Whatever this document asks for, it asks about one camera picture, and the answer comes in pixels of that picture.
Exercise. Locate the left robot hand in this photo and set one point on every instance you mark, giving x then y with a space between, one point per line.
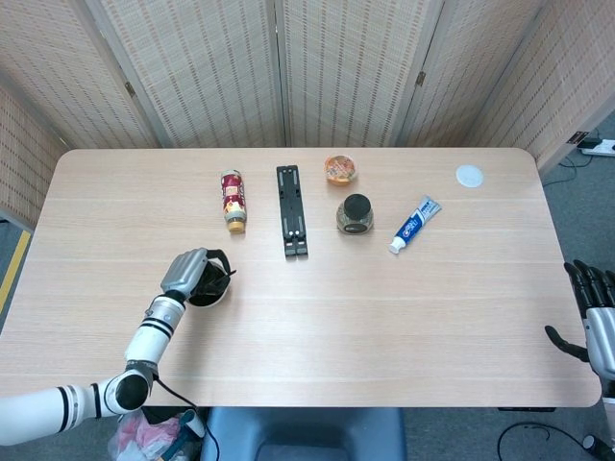
185 271

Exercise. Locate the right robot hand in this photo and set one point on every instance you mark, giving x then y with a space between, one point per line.
600 336

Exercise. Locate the black plastic spoon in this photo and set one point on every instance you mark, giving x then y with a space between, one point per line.
231 275

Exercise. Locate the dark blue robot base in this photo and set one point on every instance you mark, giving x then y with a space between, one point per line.
302 432

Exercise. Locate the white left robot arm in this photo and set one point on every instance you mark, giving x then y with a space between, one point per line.
149 336

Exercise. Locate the white bowl with dark inside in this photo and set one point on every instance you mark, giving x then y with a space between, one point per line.
206 299

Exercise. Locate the drink bottle with yellow cap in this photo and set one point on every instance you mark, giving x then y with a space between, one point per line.
233 197

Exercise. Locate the black folding stand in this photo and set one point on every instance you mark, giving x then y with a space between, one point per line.
292 216

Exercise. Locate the pink clear plastic bag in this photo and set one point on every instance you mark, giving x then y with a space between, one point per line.
139 437

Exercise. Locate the glass jar with black lid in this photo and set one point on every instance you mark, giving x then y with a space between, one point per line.
355 211

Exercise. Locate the orange jelly cup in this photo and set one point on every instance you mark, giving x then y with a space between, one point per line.
341 169

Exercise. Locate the white power strip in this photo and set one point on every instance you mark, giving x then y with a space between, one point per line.
600 146

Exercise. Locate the woven folding screen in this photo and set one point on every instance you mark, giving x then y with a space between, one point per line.
206 72

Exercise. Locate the white round table grommet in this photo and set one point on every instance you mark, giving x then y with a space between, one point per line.
470 176

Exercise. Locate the blue white toothpaste tube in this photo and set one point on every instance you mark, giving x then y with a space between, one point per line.
415 225

